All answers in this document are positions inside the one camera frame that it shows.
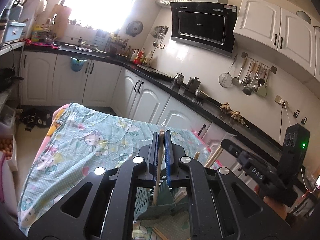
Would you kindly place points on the blue plastic box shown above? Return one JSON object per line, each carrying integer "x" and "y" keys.
{"x": 13, "y": 31}

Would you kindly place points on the floral light blue cloth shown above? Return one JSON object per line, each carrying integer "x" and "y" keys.
{"x": 84, "y": 184}

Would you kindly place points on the dark green utensil basket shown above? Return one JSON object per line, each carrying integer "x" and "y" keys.
{"x": 144, "y": 209}

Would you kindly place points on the wooden cutting board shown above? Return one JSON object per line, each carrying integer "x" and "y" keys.
{"x": 60, "y": 15}

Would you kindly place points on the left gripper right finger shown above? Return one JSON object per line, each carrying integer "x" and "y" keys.
{"x": 169, "y": 157}

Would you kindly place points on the dark steel kettle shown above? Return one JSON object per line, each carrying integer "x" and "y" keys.
{"x": 193, "y": 84}

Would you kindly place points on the person's right hand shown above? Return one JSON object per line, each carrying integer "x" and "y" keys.
{"x": 276, "y": 207}

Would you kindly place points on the wire mesh skimmer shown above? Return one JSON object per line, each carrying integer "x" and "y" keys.
{"x": 225, "y": 79}

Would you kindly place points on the black wall fan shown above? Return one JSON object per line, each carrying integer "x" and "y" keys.
{"x": 134, "y": 28}

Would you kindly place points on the black range hood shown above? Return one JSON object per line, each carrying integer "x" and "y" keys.
{"x": 204, "y": 25}

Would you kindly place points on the green spatula on rack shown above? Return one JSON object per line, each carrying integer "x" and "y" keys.
{"x": 262, "y": 90}

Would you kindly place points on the dried ginger pile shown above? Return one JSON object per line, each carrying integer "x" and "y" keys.
{"x": 235, "y": 115}

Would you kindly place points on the loose chopsticks on cloth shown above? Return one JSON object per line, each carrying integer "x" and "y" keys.
{"x": 163, "y": 232}

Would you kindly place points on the white upper cabinet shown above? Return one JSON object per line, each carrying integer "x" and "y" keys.
{"x": 278, "y": 36}

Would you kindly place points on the steel ladle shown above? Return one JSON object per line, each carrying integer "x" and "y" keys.
{"x": 236, "y": 80}

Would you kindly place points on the teal hanging bin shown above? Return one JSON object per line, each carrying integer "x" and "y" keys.
{"x": 77, "y": 64}

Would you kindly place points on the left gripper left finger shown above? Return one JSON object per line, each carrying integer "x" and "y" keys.
{"x": 153, "y": 155}

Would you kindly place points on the steel teapot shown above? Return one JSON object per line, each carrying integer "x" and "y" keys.
{"x": 178, "y": 79}

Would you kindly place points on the red condiment bottle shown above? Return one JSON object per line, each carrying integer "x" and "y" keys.
{"x": 140, "y": 56}

